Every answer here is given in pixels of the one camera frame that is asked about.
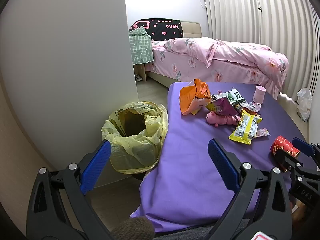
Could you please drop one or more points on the green and white packet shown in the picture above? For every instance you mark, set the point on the green and white packet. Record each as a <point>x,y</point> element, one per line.
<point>231,96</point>

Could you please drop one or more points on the pink cup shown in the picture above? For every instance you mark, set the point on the pink cup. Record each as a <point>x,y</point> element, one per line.
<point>259,95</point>

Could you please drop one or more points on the brown knitted cloth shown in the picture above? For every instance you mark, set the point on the brown knitted cloth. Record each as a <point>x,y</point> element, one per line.
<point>135,228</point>

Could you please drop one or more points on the beige headboard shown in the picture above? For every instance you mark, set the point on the beige headboard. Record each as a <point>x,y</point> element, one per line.
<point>191,28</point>

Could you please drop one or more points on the pink caterpillar toy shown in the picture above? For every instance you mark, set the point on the pink caterpillar toy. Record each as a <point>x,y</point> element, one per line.
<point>220,119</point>

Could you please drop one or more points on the pair of white shoes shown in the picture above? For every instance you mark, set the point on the pair of white shoes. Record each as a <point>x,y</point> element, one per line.
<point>138,78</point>

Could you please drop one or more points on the black pillow with pink print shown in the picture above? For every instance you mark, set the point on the black pillow with pink print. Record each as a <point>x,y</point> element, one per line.
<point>160,27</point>

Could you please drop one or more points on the bed with floral sheet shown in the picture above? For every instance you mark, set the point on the bed with floral sheet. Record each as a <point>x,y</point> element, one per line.
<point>180,67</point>

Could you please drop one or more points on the purple table mat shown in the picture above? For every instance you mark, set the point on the purple table mat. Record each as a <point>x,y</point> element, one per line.
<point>190,160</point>

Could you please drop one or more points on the purple snack packet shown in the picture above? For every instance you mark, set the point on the purple snack packet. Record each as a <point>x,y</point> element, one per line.
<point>221,106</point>

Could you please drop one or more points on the white plastic bag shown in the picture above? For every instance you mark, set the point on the white plastic bag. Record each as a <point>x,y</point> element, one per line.
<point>304,103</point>

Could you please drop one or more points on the yellow snack packet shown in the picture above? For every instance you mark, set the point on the yellow snack packet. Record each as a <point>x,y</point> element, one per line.
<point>243,130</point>

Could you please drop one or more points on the small pink wrapper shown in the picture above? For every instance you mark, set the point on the small pink wrapper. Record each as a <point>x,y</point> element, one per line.
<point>262,133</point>

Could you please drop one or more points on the orange snack bag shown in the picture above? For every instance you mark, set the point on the orange snack bag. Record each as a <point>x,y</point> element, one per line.
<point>190,97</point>

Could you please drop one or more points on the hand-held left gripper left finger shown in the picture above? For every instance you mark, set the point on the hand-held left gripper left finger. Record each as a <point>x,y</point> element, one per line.
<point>96,165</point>

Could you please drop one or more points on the pink floral duvet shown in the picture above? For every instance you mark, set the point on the pink floral duvet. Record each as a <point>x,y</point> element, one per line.
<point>237,52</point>

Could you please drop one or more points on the red patterned paper cup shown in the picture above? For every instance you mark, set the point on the red patterned paper cup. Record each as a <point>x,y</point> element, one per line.
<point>282,143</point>

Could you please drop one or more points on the white pleated curtain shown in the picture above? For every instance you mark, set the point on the white pleated curtain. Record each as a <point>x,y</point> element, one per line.
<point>250,10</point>

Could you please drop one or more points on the trash bin with yellow bag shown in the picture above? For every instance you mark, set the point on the trash bin with yellow bag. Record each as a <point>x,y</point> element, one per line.
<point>130,152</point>

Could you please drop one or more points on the wooden bedside table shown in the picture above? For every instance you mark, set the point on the wooden bedside table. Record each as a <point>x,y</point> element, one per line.
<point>140,71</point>

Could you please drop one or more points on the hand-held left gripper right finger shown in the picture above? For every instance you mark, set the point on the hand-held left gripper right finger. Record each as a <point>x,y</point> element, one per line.
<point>222,162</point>

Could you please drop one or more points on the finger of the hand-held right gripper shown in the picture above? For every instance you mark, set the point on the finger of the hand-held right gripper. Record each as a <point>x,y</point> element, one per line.
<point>285,158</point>
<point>302,145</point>

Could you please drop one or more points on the clear plastic wrapper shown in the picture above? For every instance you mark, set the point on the clear plastic wrapper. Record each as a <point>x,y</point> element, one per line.
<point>251,105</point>

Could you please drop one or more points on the green checked cloth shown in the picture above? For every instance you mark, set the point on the green checked cloth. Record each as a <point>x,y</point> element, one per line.
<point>140,47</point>

